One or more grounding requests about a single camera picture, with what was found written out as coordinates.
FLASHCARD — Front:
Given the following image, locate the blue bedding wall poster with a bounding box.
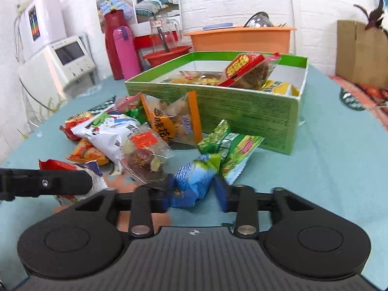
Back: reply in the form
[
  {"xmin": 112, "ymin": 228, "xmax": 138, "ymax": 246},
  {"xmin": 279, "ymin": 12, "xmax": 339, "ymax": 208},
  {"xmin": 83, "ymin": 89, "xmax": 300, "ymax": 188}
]
[{"xmin": 97, "ymin": 0, "xmax": 137, "ymax": 34}]

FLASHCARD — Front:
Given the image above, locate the dark utensil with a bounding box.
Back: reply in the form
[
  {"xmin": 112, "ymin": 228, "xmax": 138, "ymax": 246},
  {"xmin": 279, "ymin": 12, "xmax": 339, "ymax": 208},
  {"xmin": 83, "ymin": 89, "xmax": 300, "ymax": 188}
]
[{"xmin": 158, "ymin": 27, "xmax": 170, "ymax": 53}]

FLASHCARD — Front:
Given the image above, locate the green cardboard box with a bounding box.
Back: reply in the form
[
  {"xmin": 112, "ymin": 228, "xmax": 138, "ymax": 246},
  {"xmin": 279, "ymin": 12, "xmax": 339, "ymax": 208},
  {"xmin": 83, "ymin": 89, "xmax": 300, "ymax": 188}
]
[{"xmin": 124, "ymin": 51, "xmax": 309, "ymax": 156}]

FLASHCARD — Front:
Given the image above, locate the orange clear peanut packet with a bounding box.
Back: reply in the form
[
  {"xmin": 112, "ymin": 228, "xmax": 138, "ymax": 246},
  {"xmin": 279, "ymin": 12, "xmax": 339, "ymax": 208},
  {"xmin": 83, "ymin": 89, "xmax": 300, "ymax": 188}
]
[{"xmin": 141, "ymin": 91, "xmax": 203, "ymax": 146}]

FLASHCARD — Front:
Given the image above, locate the tall white appliance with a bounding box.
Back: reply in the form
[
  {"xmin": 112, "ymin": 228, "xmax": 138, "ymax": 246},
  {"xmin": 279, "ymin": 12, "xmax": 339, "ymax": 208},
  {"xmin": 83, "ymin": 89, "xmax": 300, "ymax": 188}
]
[{"xmin": 18, "ymin": 0, "xmax": 67, "ymax": 59}]

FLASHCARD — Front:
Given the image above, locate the clear bag of yellow cookies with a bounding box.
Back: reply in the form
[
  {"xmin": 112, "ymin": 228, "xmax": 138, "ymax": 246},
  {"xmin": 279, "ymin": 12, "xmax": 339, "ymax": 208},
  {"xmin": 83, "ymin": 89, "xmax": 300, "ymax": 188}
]
[{"xmin": 170, "ymin": 70, "xmax": 226, "ymax": 87}]

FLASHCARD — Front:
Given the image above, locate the small green snack packet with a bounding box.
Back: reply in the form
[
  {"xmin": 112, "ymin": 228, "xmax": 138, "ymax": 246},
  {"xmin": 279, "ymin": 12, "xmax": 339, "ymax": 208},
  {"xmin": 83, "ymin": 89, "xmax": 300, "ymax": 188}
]
[{"xmin": 125, "ymin": 105, "xmax": 146, "ymax": 125}]

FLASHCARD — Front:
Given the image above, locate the dark bedroom wall poster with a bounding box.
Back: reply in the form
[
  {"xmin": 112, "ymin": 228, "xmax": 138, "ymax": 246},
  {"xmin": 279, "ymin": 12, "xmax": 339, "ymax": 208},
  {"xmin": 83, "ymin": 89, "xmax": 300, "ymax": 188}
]
[{"xmin": 133, "ymin": 0, "xmax": 182, "ymax": 25}]

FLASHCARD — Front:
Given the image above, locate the clear dried fruit packet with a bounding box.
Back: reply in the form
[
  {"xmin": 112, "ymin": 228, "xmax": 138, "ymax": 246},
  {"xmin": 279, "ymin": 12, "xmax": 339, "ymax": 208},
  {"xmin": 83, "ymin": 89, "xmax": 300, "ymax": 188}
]
[{"xmin": 120, "ymin": 127, "xmax": 176, "ymax": 185}]

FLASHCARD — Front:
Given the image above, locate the orange plastic basin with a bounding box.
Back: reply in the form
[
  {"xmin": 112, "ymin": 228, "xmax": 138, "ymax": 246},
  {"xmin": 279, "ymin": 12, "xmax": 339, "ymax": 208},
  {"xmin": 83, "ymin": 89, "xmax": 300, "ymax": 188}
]
[{"xmin": 183, "ymin": 26, "xmax": 297, "ymax": 55}]

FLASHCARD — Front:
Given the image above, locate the teal printed tablecloth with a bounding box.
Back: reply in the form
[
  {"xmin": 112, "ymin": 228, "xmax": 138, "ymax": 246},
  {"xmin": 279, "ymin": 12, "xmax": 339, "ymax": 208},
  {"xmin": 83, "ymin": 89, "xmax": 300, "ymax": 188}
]
[{"xmin": 0, "ymin": 64, "xmax": 388, "ymax": 291}]

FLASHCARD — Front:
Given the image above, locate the orange snack packet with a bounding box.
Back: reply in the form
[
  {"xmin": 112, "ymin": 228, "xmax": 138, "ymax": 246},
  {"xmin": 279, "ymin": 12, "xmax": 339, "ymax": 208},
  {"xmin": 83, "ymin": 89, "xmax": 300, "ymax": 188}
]
[{"xmin": 66, "ymin": 138, "xmax": 110, "ymax": 167}]

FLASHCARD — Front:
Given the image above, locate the glass pitcher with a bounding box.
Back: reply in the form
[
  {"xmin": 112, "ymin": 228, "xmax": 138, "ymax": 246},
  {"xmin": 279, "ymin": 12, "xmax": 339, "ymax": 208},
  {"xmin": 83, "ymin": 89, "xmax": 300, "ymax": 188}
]
[{"xmin": 149, "ymin": 18, "xmax": 182, "ymax": 56}]

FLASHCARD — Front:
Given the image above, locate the dark purple plant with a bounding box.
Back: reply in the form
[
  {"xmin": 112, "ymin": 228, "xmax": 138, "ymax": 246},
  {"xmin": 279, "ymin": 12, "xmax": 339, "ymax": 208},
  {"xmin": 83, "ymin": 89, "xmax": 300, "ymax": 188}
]
[{"xmin": 353, "ymin": 0, "xmax": 388, "ymax": 37}]

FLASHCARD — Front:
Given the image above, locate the large brown cardboard box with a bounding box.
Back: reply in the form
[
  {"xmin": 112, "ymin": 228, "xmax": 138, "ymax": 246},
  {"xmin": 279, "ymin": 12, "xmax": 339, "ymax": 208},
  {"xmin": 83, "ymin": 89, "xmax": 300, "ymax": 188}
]
[{"xmin": 336, "ymin": 20, "xmax": 388, "ymax": 90}]

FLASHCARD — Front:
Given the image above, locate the yellow cake packet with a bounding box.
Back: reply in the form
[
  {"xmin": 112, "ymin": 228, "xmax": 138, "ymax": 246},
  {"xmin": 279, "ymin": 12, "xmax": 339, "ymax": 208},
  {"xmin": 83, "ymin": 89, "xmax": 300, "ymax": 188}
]
[{"xmin": 264, "ymin": 80, "xmax": 300, "ymax": 97}]

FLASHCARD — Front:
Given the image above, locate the white snack bag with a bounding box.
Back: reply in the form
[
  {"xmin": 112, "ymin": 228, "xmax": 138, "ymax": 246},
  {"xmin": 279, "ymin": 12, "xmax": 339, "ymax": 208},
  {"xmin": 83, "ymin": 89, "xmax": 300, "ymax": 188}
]
[{"xmin": 71, "ymin": 111, "xmax": 143, "ymax": 173}]

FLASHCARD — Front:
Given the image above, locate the red thermos jug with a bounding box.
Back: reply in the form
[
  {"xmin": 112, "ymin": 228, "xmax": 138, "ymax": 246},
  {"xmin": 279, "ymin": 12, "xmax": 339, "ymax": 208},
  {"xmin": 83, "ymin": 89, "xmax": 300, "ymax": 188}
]
[{"xmin": 103, "ymin": 10, "xmax": 129, "ymax": 81}]

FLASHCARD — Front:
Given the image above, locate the pink sunflower seed packet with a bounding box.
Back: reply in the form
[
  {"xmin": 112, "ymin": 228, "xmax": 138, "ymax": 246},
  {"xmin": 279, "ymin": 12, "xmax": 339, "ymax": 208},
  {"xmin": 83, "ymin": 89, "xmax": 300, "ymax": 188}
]
[{"xmin": 113, "ymin": 95, "xmax": 143, "ymax": 113}]

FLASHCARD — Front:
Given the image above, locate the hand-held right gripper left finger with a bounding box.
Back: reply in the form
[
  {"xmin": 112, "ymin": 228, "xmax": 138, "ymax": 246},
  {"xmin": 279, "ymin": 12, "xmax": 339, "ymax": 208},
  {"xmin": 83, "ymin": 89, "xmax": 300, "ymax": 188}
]
[{"xmin": 73, "ymin": 174, "xmax": 178, "ymax": 238}]

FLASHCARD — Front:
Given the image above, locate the pink bottle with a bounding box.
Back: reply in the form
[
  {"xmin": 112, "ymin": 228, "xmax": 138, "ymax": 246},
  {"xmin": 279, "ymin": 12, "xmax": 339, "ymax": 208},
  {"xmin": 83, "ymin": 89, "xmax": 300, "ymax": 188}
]
[{"xmin": 113, "ymin": 27, "xmax": 142, "ymax": 81}]

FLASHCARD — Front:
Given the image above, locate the blue lid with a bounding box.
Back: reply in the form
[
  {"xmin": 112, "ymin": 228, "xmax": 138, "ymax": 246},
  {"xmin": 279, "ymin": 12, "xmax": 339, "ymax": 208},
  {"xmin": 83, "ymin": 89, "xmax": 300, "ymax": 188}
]
[{"xmin": 202, "ymin": 23, "xmax": 234, "ymax": 31}]

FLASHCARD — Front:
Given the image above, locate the clear packet with red label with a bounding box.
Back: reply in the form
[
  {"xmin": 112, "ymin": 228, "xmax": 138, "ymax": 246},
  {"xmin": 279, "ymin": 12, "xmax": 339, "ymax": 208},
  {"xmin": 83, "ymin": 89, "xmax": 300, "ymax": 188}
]
[{"xmin": 217, "ymin": 52, "xmax": 282, "ymax": 90}]

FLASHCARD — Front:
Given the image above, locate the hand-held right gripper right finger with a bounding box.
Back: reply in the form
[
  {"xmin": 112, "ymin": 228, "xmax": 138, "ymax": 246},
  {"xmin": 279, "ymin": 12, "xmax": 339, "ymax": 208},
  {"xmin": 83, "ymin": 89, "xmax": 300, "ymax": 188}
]
[{"xmin": 212, "ymin": 174, "xmax": 316, "ymax": 238}]

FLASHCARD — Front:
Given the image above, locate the red plastic basin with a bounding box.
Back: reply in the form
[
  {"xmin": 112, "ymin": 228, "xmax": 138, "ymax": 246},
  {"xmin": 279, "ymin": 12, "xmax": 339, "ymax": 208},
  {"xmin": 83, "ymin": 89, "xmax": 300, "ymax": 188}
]
[{"xmin": 143, "ymin": 45, "xmax": 194, "ymax": 68}]

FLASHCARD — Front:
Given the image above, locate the large red chip bag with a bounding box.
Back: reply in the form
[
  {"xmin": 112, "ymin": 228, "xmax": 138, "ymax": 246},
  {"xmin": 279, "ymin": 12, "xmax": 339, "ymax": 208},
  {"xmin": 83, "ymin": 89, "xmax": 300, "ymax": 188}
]
[{"xmin": 38, "ymin": 159, "xmax": 109, "ymax": 207}]

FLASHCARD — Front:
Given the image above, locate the red and yellow snack bag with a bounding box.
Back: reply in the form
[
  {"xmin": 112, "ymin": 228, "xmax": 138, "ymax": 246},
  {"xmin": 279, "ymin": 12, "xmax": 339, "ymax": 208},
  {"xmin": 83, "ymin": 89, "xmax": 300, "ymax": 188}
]
[{"xmin": 59, "ymin": 111, "xmax": 94, "ymax": 141}]

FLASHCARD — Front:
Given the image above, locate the large green snack packet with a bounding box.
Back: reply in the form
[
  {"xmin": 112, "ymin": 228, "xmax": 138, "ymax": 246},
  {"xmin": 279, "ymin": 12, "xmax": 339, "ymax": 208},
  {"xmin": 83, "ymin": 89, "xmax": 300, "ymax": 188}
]
[{"xmin": 198, "ymin": 120, "xmax": 265, "ymax": 185}]

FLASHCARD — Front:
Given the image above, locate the metal bowl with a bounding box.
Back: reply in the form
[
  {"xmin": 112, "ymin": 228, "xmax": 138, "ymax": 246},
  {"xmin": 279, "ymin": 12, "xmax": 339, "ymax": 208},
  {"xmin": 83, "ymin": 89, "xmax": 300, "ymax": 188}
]
[{"xmin": 244, "ymin": 11, "xmax": 274, "ymax": 28}]

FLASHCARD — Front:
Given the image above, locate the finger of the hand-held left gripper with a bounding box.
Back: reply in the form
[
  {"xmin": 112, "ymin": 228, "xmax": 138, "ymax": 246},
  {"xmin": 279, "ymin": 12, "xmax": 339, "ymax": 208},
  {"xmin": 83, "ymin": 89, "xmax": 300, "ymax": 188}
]
[{"xmin": 0, "ymin": 167, "xmax": 93, "ymax": 201}]

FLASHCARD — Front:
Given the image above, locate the white machine with screen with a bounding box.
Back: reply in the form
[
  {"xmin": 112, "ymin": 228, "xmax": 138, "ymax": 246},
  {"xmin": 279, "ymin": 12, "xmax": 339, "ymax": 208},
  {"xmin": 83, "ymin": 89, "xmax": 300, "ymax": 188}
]
[{"xmin": 18, "ymin": 35, "xmax": 97, "ymax": 98}]

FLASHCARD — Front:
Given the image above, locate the blue snack packet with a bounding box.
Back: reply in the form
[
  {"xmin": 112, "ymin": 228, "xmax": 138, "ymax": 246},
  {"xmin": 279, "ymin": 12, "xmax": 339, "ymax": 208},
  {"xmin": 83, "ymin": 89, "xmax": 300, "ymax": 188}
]
[{"xmin": 170, "ymin": 154, "xmax": 222, "ymax": 210}]

